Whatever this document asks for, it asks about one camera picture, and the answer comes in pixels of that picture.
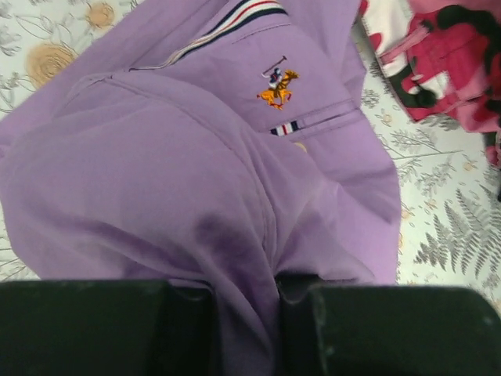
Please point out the floral table mat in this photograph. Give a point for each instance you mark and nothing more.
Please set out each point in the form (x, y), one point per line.
(449, 232)

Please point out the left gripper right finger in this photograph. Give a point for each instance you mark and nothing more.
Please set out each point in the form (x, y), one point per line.
(336, 329)

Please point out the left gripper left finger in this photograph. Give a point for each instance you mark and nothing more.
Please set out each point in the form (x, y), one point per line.
(105, 328)

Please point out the pink red patterned cloth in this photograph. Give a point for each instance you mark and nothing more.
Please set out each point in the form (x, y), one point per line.
(441, 57)

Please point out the purple polo shirt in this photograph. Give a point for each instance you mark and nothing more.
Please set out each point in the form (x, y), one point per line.
(216, 143)

